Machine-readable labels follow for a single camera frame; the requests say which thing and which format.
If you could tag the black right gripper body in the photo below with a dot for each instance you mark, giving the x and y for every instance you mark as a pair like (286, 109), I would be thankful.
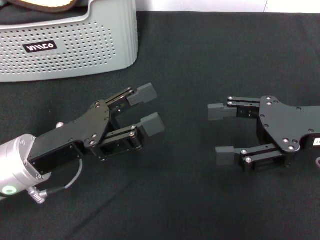
(282, 120)

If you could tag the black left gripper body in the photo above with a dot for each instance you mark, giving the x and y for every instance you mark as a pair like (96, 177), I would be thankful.
(72, 135)

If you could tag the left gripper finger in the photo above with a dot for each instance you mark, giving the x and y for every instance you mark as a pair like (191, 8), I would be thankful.
(142, 96)
(151, 125)

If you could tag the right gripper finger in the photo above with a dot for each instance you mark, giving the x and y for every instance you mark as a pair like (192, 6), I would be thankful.
(225, 155)
(220, 111)

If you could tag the grey yellow towel black edge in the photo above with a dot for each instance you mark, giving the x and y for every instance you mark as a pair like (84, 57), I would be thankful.
(45, 3)

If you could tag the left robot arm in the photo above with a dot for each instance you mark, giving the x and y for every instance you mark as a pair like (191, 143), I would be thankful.
(15, 165)

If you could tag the black tablecloth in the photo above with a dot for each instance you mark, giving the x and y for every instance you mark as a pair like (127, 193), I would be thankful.
(200, 50)

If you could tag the grey perforated storage box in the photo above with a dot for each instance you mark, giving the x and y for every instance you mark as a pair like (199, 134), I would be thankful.
(75, 60)

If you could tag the black cloth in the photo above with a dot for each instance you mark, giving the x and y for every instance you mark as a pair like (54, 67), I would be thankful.
(7, 17)

